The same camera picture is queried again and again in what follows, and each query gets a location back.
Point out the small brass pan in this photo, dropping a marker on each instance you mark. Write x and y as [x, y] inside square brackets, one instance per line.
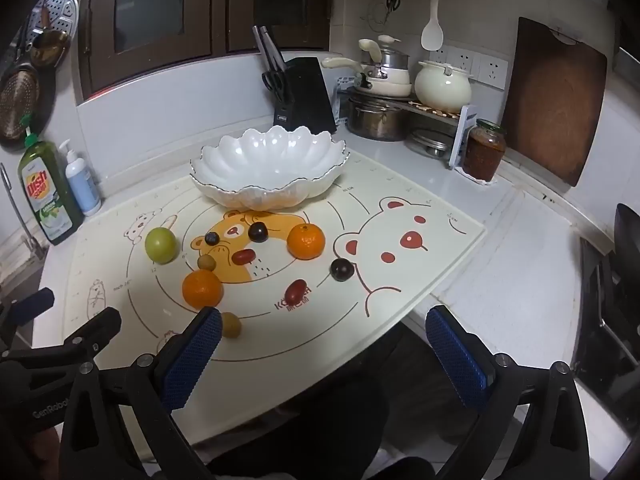
[47, 47]

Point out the wooden cutting board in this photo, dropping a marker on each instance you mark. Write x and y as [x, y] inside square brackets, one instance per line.
[555, 105]

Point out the orange tangerine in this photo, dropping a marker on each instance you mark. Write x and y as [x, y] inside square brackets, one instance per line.
[201, 288]
[305, 241]

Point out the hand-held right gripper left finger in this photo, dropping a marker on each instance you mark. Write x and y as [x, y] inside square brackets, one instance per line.
[192, 355]

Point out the white blue pump bottle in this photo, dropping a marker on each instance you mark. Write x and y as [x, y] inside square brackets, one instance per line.
[82, 185]

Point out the glass jar of sauce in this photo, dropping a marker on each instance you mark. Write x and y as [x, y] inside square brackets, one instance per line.
[482, 152]

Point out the small yellow-green grape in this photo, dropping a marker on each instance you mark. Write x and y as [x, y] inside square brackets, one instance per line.
[231, 324]

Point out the black knife block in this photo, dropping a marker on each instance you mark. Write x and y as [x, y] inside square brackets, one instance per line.
[305, 95]

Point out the white scalloped bowl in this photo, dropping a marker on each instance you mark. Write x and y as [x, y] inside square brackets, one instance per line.
[270, 160]

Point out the black kitchen scissors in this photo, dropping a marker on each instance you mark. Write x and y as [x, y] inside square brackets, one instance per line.
[272, 82]

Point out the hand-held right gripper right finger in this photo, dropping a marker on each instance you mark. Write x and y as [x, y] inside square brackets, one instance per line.
[457, 355]

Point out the hanging mesh strainer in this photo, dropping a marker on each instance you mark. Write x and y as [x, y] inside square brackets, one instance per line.
[20, 100]

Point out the steel faucet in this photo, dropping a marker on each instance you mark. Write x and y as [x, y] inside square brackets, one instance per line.
[30, 245]

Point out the bear print silicone mat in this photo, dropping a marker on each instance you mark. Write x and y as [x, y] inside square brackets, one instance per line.
[310, 330]

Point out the cream ceramic pot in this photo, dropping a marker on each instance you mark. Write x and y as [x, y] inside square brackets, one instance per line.
[442, 90]

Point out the black wok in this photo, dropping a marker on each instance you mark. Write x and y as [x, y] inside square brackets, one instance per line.
[630, 230]

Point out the steel stockpot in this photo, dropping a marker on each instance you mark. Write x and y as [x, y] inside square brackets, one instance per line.
[375, 120]

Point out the green dish soap bottle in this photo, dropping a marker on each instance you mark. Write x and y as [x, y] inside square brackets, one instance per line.
[47, 180]

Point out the steel pot lid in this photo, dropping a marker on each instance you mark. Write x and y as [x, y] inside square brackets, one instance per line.
[427, 142]

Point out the dark brown window frame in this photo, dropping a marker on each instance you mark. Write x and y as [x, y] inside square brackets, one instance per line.
[100, 60]

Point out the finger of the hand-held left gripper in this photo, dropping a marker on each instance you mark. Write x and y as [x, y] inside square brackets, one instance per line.
[32, 305]
[97, 327]

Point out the white kitchen shelf rack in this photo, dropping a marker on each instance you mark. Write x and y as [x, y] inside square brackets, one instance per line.
[462, 135]

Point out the black gas stove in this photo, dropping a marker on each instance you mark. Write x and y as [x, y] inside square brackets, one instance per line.
[600, 310]

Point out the dark purple grape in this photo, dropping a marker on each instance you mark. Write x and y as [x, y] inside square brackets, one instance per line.
[342, 269]
[258, 232]

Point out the white rice paddle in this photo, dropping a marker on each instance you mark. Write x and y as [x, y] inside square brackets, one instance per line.
[432, 35]

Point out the small hanging scissors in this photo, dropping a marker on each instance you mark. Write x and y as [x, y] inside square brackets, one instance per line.
[392, 4]

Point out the cream saucepan with lid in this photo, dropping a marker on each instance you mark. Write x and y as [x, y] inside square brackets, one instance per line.
[392, 57]

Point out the blueberry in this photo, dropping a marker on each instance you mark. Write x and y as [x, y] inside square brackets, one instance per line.
[212, 238]

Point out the white wall socket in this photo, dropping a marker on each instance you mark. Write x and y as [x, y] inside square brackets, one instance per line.
[491, 71]
[460, 60]
[442, 55]

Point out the wooden bead trivet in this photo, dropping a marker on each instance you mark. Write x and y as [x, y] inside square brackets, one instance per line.
[435, 109]

